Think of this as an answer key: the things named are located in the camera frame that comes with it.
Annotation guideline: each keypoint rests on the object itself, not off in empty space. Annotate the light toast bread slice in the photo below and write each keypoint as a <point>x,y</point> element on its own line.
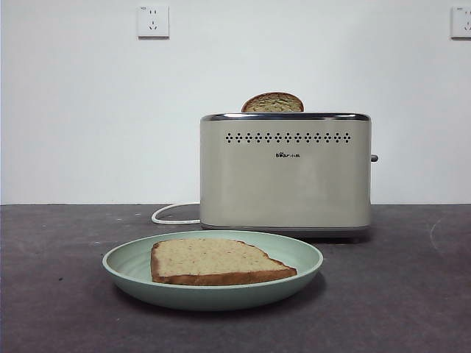
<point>213,259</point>

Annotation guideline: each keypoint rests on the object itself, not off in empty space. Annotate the pale green round plate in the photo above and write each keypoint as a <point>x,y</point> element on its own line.
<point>125,272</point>

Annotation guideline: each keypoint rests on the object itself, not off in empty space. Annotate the cream two-slot toaster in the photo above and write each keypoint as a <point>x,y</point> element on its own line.
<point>279,191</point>

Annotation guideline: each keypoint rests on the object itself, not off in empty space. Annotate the dark rounded bread slice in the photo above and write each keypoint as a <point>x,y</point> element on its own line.
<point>272,103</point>

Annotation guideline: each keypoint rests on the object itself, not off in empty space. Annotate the white wall socket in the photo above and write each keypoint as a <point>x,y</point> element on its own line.
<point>153,21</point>
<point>463,23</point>

